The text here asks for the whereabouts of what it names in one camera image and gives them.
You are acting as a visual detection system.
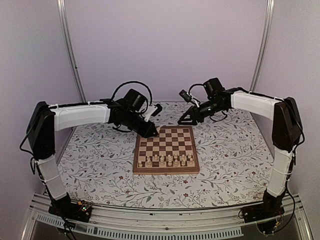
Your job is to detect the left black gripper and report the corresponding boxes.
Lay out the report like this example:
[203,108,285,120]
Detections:
[124,110,159,139]

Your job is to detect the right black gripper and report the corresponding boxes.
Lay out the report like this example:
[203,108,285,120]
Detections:
[177,98,225,126]

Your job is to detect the wooden chess board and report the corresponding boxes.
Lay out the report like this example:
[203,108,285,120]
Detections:
[133,125,200,175]

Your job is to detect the light wooden queen piece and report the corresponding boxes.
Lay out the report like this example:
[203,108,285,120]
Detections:
[166,154,173,167]

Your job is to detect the light wooden knight piece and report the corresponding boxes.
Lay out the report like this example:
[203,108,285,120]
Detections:
[146,160,152,168]

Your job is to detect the light wooden king piece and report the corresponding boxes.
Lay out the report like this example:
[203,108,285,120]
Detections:
[159,155,166,168]

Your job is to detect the light wooden bishop piece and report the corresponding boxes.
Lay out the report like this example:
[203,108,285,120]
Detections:
[180,154,186,166]

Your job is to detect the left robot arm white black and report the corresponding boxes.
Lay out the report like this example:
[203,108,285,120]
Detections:
[19,89,162,217]

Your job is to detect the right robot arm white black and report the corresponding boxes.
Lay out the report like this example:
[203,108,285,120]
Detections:
[178,78,305,198]

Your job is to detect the floral patterned table mat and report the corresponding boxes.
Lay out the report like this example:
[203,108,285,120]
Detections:
[44,101,285,210]

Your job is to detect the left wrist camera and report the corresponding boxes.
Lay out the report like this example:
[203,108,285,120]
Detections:
[142,103,163,122]

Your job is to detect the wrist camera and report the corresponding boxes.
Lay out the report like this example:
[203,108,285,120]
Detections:
[179,89,201,107]
[142,103,163,122]

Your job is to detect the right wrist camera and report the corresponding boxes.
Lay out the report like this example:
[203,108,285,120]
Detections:
[179,89,201,107]

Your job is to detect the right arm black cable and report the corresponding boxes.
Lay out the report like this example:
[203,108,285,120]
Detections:
[187,83,206,101]

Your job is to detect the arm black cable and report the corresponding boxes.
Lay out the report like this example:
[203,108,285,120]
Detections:
[111,81,154,111]
[187,83,206,101]

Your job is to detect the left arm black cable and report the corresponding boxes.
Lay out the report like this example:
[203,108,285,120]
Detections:
[111,81,154,111]

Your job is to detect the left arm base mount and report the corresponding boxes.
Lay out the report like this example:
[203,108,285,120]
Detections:
[48,193,92,223]

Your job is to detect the aluminium front rail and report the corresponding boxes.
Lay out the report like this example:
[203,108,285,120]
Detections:
[22,193,313,240]

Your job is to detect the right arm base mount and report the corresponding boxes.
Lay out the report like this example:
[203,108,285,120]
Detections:
[240,192,285,234]

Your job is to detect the left aluminium frame post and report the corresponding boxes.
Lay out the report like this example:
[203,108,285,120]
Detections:
[56,0,87,103]

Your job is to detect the aluminium frame post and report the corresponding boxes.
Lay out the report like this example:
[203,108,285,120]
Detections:
[249,0,275,92]
[56,0,87,103]

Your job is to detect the right aluminium frame post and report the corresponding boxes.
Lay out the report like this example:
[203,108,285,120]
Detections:
[249,0,275,92]

